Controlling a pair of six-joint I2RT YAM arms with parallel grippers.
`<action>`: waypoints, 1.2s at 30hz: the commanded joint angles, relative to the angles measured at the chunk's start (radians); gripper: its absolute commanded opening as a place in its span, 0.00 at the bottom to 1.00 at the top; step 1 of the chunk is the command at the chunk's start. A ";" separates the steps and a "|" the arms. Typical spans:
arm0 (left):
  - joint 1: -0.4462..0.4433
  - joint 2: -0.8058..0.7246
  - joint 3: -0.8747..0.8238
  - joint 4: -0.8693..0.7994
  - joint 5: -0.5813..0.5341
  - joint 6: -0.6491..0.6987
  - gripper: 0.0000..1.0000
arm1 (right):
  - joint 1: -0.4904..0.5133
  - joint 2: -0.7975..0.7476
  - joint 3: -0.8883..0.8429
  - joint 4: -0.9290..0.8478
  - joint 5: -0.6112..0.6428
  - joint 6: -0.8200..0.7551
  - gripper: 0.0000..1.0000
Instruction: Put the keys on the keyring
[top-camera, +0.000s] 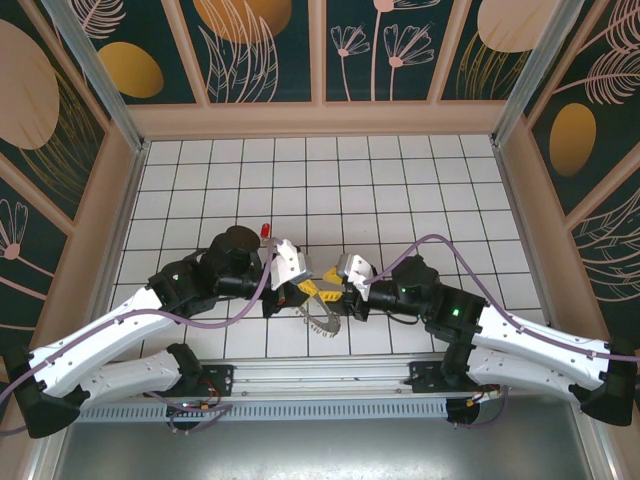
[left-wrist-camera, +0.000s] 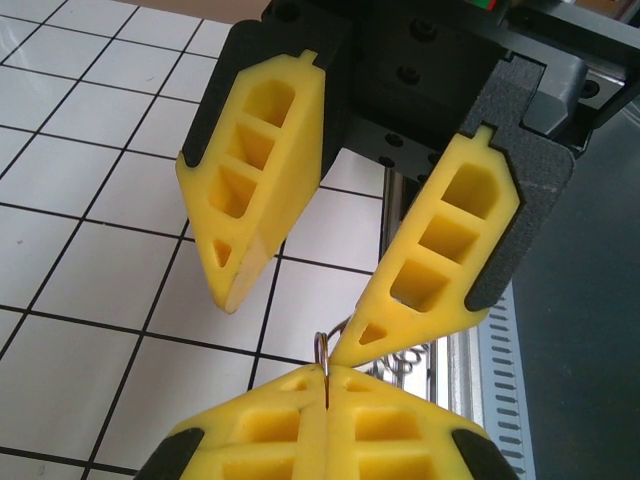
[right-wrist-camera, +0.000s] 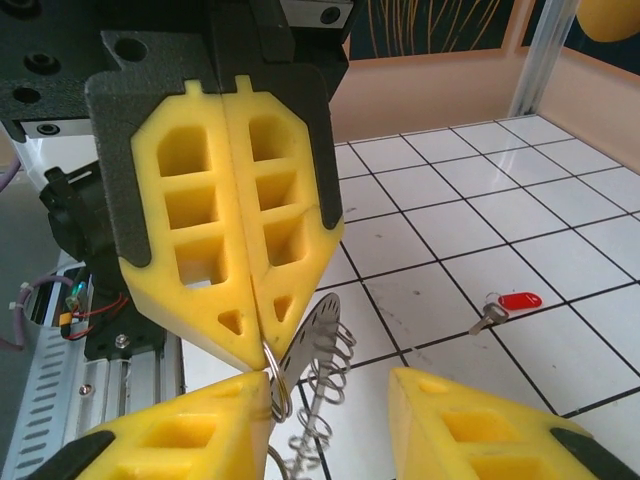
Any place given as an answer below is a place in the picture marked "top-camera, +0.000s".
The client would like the metal disc with key rings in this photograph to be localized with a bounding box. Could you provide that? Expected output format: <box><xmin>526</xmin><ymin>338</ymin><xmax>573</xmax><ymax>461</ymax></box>
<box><xmin>289</xmin><ymin>294</ymin><xmax>344</xmax><ymax>341</ymax></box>

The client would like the grey metal sheet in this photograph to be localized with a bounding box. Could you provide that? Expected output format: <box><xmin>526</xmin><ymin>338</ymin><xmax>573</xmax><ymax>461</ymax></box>
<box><xmin>29</xmin><ymin>399</ymin><xmax>611</xmax><ymax>480</ymax></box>

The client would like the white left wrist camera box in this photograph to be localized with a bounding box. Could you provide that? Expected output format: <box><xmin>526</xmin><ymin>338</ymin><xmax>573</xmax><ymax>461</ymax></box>
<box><xmin>271</xmin><ymin>238</ymin><xmax>312</xmax><ymax>292</ymax></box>

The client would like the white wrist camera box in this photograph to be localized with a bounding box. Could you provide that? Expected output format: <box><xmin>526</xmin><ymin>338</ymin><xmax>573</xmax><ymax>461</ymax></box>
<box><xmin>335</xmin><ymin>252</ymin><xmax>380</xmax><ymax>297</ymax></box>
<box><xmin>271</xmin><ymin>238</ymin><xmax>312</xmax><ymax>292</ymax></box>

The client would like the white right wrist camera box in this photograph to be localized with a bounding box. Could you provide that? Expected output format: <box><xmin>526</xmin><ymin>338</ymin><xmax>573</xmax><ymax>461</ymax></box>
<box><xmin>335</xmin><ymin>252</ymin><xmax>380</xmax><ymax>297</ymax></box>

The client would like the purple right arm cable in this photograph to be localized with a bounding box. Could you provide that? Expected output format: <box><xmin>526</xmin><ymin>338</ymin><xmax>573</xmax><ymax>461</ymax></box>
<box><xmin>364</xmin><ymin>233</ymin><xmax>640</xmax><ymax>364</ymax></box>

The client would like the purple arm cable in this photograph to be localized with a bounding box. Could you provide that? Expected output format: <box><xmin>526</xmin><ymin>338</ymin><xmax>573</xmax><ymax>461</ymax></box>
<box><xmin>0</xmin><ymin>239</ymin><xmax>281</xmax><ymax>406</ymax></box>
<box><xmin>364</xmin><ymin>233</ymin><xmax>640</xmax><ymax>364</ymax></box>

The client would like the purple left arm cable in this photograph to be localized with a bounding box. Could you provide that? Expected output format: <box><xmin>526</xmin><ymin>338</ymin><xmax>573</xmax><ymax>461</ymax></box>
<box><xmin>0</xmin><ymin>239</ymin><xmax>281</xmax><ymax>406</ymax></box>

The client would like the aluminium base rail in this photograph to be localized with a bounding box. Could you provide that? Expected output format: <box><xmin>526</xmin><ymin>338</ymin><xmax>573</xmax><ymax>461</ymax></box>
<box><xmin>202</xmin><ymin>353</ymin><xmax>449</xmax><ymax>399</ymax></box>

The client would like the aluminium table side rail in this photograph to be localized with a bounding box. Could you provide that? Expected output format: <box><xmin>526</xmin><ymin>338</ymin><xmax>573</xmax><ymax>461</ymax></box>
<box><xmin>87</xmin><ymin>141</ymin><xmax>151</xmax><ymax>346</ymax></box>
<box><xmin>492</xmin><ymin>142</ymin><xmax>571</xmax><ymax>354</ymax></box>

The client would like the grey slotted cable duct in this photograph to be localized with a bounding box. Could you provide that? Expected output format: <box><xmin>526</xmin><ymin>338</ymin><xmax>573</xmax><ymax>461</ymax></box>
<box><xmin>79</xmin><ymin>397</ymin><xmax>449</xmax><ymax>422</ymax></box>

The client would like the aluminium frame post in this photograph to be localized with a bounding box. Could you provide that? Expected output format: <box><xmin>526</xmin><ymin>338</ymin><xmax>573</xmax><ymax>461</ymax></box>
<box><xmin>38</xmin><ymin>0</ymin><xmax>151</xmax><ymax>154</ymax></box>
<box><xmin>489</xmin><ymin>0</ymin><xmax>574</xmax><ymax>147</ymax></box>

